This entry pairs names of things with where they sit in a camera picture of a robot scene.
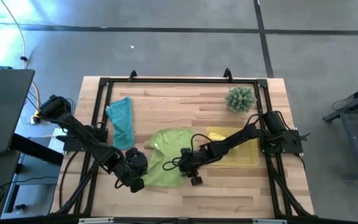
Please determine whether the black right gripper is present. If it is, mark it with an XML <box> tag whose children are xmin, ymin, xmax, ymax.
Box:
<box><xmin>178</xmin><ymin>147</ymin><xmax>209</xmax><ymax>187</ymax></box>

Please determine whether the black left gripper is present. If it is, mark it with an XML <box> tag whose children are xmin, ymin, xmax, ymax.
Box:
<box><xmin>125</xmin><ymin>147</ymin><xmax>149</xmax><ymax>194</ymax></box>

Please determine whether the green microfiber towel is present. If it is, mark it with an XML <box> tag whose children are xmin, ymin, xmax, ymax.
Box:
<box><xmin>142</xmin><ymin>128</ymin><xmax>195</xmax><ymax>189</ymax></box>

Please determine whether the yellow microfiber towel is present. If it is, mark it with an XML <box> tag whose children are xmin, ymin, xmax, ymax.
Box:
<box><xmin>207</xmin><ymin>132</ymin><xmax>239</xmax><ymax>149</ymax></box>

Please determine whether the teal microfiber towel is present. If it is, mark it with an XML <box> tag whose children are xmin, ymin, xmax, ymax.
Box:
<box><xmin>104</xmin><ymin>96</ymin><xmax>136</xmax><ymax>151</ymax></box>

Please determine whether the yellow translucent plastic basket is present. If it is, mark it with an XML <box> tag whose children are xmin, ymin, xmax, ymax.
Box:
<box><xmin>204</xmin><ymin>126</ymin><xmax>260</xmax><ymax>167</ymax></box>

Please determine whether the green artificial succulent plant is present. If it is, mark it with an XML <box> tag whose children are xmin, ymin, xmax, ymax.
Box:
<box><xmin>224</xmin><ymin>86</ymin><xmax>257</xmax><ymax>113</ymax></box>

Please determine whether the yellow power plug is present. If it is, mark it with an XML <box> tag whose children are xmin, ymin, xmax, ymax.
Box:
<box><xmin>30</xmin><ymin>112</ymin><xmax>45</xmax><ymax>125</ymax></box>

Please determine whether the dark grey desk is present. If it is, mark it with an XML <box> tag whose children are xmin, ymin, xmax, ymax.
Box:
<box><xmin>0</xmin><ymin>68</ymin><xmax>36</xmax><ymax>155</ymax></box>

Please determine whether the black metal cart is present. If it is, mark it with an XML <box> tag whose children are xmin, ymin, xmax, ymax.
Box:
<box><xmin>323</xmin><ymin>79</ymin><xmax>358</xmax><ymax>183</ymax></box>

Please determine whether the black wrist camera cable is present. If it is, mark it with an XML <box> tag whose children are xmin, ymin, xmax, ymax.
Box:
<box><xmin>162</xmin><ymin>133</ymin><xmax>213</xmax><ymax>172</ymax></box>

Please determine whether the silver metal bracket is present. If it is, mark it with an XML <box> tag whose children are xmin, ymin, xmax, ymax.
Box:
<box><xmin>78</xmin><ymin>217</ymin><xmax>115</xmax><ymax>224</ymax></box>
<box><xmin>252</xmin><ymin>218</ymin><xmax>288</xmax><ymax>224</ymax></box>

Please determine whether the black aluminium table frame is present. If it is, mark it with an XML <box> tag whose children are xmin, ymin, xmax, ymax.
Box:
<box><xmin>50</xmin><ymin>77</ymin><xmax>315</xmax><ymax>218</ymax></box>

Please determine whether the yellow floor cable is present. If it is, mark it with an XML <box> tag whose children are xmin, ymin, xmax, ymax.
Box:
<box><xmin>0</xmin><ymin>0</ymin><xmax>42</xmax><ymax>116</ymax></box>

